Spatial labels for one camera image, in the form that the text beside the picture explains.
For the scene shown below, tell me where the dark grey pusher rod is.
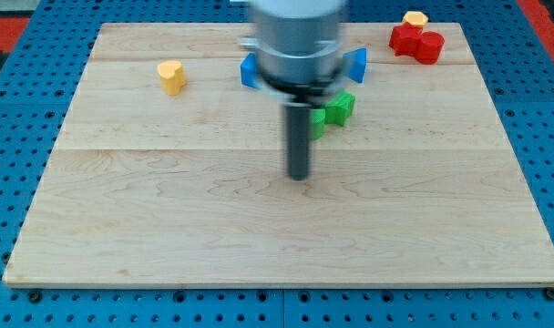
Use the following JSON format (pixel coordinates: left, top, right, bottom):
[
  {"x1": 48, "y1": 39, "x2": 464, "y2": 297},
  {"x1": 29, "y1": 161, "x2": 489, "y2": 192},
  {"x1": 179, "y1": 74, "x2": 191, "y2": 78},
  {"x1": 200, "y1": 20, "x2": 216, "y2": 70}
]
[{"x1": 285, "y1": 103, "x2": 311, "y2": 180}]

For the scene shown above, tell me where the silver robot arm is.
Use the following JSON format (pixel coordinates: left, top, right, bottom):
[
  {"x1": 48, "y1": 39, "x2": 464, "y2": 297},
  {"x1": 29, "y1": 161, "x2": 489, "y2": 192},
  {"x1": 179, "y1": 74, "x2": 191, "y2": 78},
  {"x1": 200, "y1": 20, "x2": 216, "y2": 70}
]
[{"x1": 241, "y1": 0, "x2": 346, "y2": 180}]

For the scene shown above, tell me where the blue cube block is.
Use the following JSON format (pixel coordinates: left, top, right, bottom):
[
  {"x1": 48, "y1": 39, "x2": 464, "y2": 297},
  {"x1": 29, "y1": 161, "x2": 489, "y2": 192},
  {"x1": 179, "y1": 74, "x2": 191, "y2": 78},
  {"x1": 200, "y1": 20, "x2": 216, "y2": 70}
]
[{"x1": 240, "y1": 53, "x2": 259, "y2": 89}]

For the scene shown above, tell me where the green round block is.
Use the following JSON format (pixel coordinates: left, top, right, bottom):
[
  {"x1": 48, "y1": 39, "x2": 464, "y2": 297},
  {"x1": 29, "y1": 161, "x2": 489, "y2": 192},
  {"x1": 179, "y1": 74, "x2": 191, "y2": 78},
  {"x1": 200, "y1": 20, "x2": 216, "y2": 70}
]
[{"x1": 310, "y1": 108, "x2": 326, "y2": 140}]

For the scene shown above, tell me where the green star block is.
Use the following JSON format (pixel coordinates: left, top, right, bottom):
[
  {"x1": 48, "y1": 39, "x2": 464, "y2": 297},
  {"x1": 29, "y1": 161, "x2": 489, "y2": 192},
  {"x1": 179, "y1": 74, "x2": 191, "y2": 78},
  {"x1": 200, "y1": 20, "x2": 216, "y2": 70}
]
[{"x1": 324, "y1": 90, "x2": 356, "y2": 127}]

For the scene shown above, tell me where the blue triangle block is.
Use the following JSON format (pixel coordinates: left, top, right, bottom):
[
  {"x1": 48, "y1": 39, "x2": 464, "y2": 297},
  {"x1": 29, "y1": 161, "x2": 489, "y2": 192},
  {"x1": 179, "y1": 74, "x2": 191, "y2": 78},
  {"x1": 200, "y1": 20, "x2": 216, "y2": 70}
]
[{"x1": 343, "y1": 47, "x2": 367, "y2": 83}]

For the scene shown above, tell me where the red star block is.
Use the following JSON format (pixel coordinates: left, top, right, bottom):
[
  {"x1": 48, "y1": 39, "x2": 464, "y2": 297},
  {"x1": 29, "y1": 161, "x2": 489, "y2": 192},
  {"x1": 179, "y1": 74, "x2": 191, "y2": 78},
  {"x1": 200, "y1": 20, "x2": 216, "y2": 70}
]
[{"x1": 389, "y1": 22, "x2": 423, "y2": 56}]

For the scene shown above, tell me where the yellow heart block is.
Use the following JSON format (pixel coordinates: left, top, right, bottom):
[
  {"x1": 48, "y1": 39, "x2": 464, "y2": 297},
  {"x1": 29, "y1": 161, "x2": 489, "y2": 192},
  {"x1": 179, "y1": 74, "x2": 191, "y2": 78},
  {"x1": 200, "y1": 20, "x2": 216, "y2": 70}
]
[{"x1": 157, "y1": 60, "x2": 187, "y2": 96}]

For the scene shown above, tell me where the wooden board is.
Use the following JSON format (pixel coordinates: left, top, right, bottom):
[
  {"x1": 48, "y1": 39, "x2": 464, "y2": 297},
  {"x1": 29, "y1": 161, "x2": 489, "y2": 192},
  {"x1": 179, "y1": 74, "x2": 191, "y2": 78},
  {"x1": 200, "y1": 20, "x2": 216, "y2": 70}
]
[{"x1": 3, "y1": 23, "x2": 554, "y2": 289}]

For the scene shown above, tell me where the red cylinder block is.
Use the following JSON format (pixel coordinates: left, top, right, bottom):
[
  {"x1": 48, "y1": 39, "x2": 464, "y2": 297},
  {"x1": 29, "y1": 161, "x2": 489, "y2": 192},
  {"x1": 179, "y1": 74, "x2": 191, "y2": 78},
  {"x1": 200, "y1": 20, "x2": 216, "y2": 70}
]
[{"x1": 415, "y1": 31, "x2": 445, "y2": 65}]

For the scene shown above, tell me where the yellow hexagon block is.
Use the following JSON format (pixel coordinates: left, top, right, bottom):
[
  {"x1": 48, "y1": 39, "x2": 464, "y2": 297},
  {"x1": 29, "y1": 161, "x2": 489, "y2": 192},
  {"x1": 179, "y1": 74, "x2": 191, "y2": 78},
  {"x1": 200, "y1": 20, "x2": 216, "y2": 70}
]
[{"x1": 402, "y1": 11, "x2": 429, "y2": 28}]

